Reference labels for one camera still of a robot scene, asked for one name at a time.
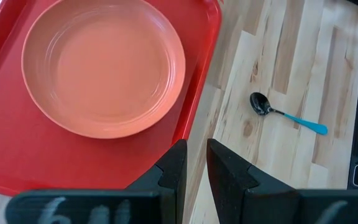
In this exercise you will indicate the red plastic tray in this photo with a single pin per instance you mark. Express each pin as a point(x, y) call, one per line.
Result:
point(11, 149)

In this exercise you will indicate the orange plate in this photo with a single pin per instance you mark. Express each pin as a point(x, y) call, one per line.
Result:
point(104, 68)

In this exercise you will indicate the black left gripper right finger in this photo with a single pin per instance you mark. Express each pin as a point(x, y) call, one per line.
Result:
point(253, 202)

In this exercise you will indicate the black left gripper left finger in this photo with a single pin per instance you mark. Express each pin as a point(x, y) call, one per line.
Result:
point(166, 199)

